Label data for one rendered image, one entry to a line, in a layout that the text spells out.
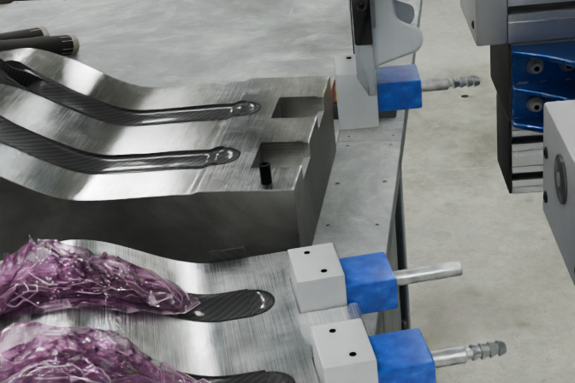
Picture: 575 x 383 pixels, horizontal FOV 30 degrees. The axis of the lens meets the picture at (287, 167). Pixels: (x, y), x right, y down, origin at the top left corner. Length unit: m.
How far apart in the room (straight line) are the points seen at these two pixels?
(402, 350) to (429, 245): 1.82
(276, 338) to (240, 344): 0.03
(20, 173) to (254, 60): 0.56
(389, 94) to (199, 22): 0.73
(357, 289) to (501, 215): 1.88
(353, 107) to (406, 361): 0.31
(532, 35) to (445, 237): 1.47
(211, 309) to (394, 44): 0.28
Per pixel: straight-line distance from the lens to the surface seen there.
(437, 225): 2.64
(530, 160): 1.22
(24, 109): 1.09
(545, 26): 1.16
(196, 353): 0.78
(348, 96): 0.96
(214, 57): 1.50
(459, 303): 2.35
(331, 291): 0.81
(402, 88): 0.97
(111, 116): 1.13
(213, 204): 0.93
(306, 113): 1.10
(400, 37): 0.93
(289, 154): 1.00
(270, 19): 1.63
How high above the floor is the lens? 1.31
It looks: 26 degrees down
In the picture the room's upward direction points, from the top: 6 degrees counter-clockwise
